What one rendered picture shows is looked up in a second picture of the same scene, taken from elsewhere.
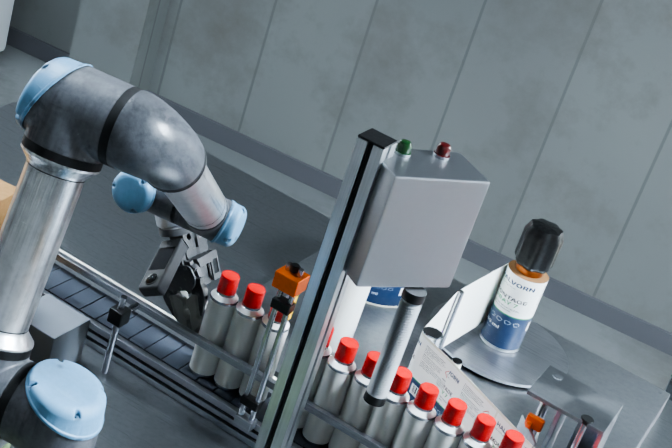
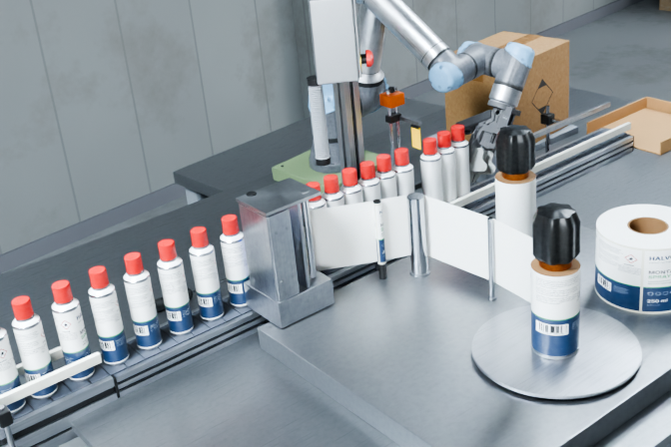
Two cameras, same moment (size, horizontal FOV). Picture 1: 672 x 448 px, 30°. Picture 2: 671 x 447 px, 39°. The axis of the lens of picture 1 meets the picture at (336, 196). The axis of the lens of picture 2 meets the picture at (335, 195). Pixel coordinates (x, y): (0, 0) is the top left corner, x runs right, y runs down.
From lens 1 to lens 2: 3.39 m
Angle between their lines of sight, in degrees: 106
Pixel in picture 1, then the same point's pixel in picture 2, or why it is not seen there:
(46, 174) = not seen: outside the picture
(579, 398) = (277, 196)
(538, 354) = (537, 371)
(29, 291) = not seen: hidden behind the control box
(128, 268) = (617, 201)
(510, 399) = (454, 338)
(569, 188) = not seen: outside the picture
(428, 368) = (397, 217)
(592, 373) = (522, 419)
